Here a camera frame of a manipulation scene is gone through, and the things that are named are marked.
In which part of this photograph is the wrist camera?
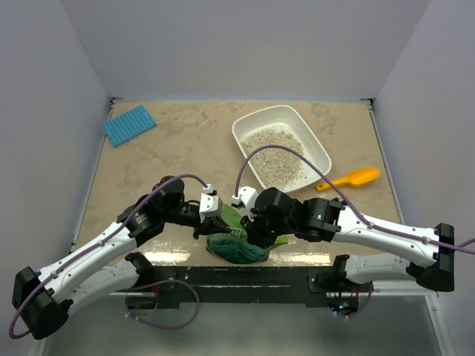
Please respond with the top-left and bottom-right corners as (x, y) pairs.
(231, 186), (258, 222)
(199, 191), (222, 222)

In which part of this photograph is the white litter box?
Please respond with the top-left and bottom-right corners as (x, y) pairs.
(232, 105), (333, 193)

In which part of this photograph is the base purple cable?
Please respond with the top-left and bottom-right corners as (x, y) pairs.
(332, 281), (375, 320)
(125, 280), (201, 329)

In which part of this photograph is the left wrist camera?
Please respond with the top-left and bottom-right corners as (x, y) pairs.
(199, 191), (222, 222)

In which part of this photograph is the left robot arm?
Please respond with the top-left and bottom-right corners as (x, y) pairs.
(9, 174), (231, 340)

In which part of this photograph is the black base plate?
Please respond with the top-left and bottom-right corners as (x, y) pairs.
(120, 266), (372, 311)

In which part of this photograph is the blue studded plate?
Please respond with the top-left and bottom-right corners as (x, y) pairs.
(102, 105), (157, 148)

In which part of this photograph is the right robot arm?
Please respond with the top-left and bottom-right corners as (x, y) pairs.
(233, 187), (455, 292)

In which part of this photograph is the green litter bag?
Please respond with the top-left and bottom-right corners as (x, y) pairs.
(206, 204), (289, 265)

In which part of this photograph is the grey cat litter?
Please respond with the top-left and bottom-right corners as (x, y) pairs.
(241, 128), (307, 191)

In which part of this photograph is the yellow plastic scoop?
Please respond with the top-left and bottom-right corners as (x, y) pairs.
(331, 167), (381, 188)

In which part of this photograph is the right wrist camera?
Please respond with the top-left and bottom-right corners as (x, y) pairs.
(231, 186), (258, 222)

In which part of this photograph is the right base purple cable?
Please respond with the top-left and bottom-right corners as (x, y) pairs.
(332, 281), (375, 320)

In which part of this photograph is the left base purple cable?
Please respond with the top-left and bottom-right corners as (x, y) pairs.
(125, 280), (201, 329)

